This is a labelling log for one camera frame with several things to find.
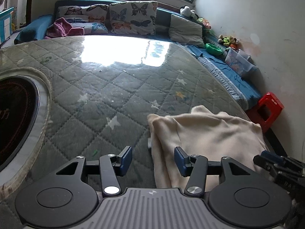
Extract grey pillow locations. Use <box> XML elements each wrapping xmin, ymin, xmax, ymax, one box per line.
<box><xmin>168</xmin><ymin>14</ymin><xmax>206</xmax><ymax>48</ymax></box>

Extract clear plastic storage box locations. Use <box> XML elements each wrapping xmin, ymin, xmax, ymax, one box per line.
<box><xmin>224</xmin><ymin>48</ymin><xmax>259</xmax><ymax>80</ymax></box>

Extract blue cabinet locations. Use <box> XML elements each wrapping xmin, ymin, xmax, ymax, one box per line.
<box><xmin>0</xmin><ymin>7</ymin><xmax>15</xmax><ymax>44</ymax></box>

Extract black and white plush toy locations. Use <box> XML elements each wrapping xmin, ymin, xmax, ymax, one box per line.
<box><xmin>179</xmin><ymin>6</ymin><xmax>199</xmax><ymax>21</ymax></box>

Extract flower plush toy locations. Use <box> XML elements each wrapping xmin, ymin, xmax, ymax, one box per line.
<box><xmin>197</xmin><ymin>18</ymin><xmax>212</xmax><ymax>30</ymax></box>

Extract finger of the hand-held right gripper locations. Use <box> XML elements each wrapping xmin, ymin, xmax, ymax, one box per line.
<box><xmin>253</xmin><ymin>155</ymin><xmax>281</xmax><ymax>173</ymax></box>
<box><xmin>261</xmin><ymin>150</ymin><xmax>284</xmax><ymax>163</ymax></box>

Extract beige knit garment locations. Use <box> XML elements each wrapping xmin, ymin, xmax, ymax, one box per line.
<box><xmin>146</xmin><ymin>105</ymin><xmax>270</xmax><ymax>192</ymax></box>

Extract small stuffed toys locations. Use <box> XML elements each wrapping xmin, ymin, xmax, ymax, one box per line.
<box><xmin>218</xmin><ymin>34</ymin><xmax>240</xmax><ymax>51</ymax></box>

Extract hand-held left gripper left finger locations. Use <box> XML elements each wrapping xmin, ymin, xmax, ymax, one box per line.
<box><xmin>55</xmin><ymin>145</ymin><xmax>133</xmax><ymax>196</ymax></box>

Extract dark wooden door frame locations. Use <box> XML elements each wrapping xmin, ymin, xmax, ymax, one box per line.
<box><xmin>26</xmin><ymin>0</ymin><xmax>36</xmax><ymax>27</ymax></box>

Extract green plastic bowl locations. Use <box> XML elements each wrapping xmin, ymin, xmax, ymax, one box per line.
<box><xmin>205</xmin><ymin>43</ymin><xmax>224</xmax><ymax>56</ymax></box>

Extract square butterfly print pillow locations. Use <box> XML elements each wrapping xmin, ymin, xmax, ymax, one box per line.
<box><xmin>109</xmin><ymin>1</ymin><xmax>158</xmax><ymax>36</ymax></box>

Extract pink cloth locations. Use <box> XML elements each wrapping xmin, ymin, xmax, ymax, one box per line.
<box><xmin>44</xmin><ymin>17</ymin><xmax>85</xmax><ymax>40</ymax></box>

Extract red plastic stool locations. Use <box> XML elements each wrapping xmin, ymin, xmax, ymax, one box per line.
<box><xmin>245</xmin><ymin>92</ymin><xmax>284</xmax><ymax>134</ymax></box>

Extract wide butterfly print pillow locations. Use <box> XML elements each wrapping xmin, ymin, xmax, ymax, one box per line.
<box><xmin>56</xmin><ymin>3</ymin><xmax>109</xmax><ymax>36</ymax></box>

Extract blue sofa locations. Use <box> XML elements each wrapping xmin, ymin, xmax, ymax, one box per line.
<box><xmin>14</xmin><ymin>0</ymin><xmax>263</xmax><ymax>112</ymax></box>

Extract black round cooktop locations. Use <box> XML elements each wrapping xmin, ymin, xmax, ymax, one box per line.
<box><xmin>0</xmin><ymin>76</ymin><xmax>40</xmax><ymax>173</ymax></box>

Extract grey quilted table cover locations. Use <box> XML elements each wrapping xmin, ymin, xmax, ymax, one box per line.
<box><xmin>0</xmin><ymin>35</ymin><xmax>270</xmax><ymax>220</ymax></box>

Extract blue sofa blanket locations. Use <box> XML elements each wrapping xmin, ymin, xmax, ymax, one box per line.
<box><xmin>188</xmin><ymin>44</ymin><xmax>263</xmax><ymax>111</ymax></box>

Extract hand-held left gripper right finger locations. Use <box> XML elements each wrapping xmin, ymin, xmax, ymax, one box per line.
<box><xmin>174</xmin><ymin>147</ymin><xmax>256</xmax><ymax>196</ymax></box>

